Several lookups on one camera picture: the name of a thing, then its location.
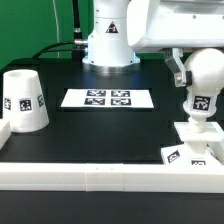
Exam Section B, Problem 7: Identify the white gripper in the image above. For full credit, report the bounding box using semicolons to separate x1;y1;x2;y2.
127;0;224;87

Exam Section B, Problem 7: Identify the white lamp bulb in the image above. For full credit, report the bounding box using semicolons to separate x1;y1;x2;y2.
183;48;224;133

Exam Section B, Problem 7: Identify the white lamp base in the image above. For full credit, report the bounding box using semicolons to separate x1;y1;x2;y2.
161;122;224;166

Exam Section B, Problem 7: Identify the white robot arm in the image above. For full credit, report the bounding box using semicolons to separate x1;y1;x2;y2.
83;0;224;86

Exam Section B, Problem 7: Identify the white lamp shade cone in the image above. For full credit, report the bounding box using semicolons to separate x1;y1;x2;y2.
3;69;49;133

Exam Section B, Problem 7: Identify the white marker sheet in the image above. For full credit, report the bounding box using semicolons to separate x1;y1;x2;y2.
61;89;154;109

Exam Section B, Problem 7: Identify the white U-shaped fence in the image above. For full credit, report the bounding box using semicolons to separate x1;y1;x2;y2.
0;119;224;194

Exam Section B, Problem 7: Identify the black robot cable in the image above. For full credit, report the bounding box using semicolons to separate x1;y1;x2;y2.
32;0;89;62

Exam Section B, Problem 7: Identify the white thin cable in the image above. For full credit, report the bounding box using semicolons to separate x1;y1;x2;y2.
52;0;62;59

